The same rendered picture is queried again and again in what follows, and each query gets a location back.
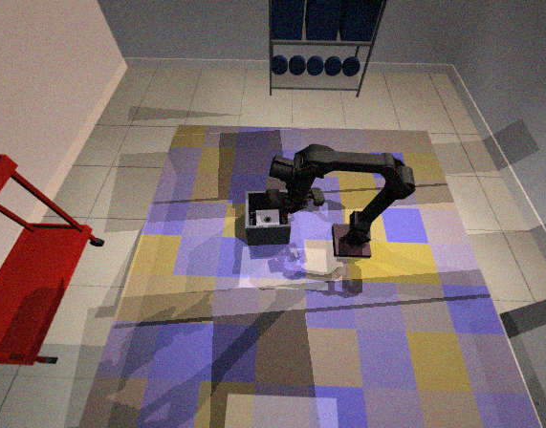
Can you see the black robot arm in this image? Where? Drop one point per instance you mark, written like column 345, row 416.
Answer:
column 319, row 160

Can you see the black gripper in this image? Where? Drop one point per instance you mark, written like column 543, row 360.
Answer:
column 296, row 195

